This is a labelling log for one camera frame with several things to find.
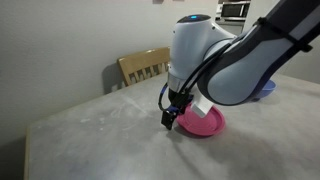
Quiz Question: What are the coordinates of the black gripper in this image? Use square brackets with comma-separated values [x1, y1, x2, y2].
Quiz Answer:
[161, 87, 195, 131]

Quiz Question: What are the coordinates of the pink round plate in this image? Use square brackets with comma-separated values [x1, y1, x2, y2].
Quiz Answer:
[175, 102, 227, 137]

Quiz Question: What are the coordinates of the blue plastic bowl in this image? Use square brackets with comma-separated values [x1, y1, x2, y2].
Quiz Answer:
[251, 79, 277, 101]

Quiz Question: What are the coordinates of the wooden slat-back chair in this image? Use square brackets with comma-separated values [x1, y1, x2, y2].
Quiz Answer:
[116, 46, 171, 88]

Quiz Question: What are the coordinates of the grey kitchen counter cabinet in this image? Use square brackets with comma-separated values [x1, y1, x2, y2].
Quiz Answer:
[214, 19, 245, 36]

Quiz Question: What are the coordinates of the silver microwave oven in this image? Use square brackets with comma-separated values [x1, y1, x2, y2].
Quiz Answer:
[220, 0, 251, 22]

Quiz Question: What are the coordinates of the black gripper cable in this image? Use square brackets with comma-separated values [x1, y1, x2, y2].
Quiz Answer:
[157, 42, 236, 113]

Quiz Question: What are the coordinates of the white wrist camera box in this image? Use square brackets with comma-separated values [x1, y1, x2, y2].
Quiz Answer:
[191, 95, 215, 119]

